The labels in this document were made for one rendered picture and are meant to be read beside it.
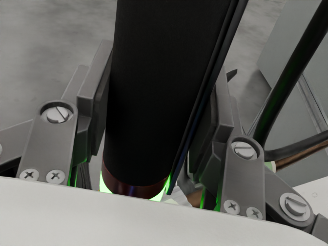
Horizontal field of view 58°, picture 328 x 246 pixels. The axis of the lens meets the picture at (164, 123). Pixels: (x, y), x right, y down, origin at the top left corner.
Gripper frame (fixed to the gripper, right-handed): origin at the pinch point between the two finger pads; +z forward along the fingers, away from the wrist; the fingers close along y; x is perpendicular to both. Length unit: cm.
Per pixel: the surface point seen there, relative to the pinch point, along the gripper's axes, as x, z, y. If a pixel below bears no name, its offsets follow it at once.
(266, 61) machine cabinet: -139, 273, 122
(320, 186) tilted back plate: -32, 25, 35
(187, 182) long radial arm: -47, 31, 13
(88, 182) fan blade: -42.7, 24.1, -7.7
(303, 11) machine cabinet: -76, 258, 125
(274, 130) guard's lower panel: -89, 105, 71
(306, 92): -59, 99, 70
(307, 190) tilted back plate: -34, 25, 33
